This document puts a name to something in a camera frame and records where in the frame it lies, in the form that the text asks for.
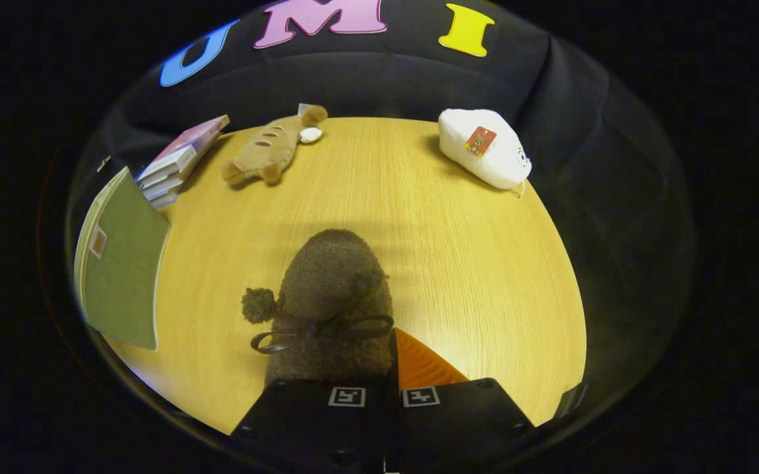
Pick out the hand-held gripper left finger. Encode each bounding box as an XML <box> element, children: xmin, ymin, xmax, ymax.
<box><xmin>231</xmin><ymin>379</ymin><xmax>386</xmax><ymax>474</ymax></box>

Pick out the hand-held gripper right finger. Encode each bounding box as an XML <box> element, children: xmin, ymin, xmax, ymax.
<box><xmin>386</xmin><ymin>328</ymin><xmax>535</xmax><ymax>474</ymax></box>

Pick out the brown fuzzy shoe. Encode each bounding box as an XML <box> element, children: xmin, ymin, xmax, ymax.
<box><xmin>242</xmin><ymin>229</ymin><xmax>396</xmax><ymax>389</ymax></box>

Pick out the green fabric storage box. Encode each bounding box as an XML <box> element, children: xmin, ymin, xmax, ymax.
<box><xmin>74</xmin><ymin>167</ymin><xmax>172</xmax><ymax>352</ymax></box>

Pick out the white plush toy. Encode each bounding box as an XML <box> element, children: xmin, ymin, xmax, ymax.
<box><xmin>438</xmin><ymin>109</ymin><xmax>533</xmax><ymax>198</ymax></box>

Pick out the black backdrop cloth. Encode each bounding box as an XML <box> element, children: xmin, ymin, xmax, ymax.
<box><xmin>66</xmin><ymin>0</ymin><xmax>693</xmax><ymax>425</ymax></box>

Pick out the tan bread plush toy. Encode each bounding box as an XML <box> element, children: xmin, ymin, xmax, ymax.
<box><xmin>221</xmin><ymin>104</ymin><xmax>329</xmax><ymax>187</ymax></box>

